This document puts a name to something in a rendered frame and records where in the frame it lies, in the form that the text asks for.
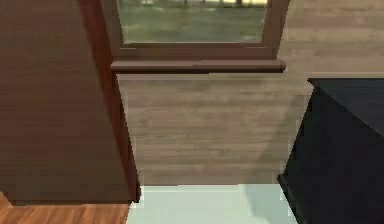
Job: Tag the brown framed window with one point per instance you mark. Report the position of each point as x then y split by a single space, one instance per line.
196 30

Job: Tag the brown wooden cupboard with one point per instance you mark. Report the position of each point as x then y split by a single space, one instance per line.
56 106

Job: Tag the black cabinet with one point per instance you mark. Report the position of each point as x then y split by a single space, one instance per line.
340 150

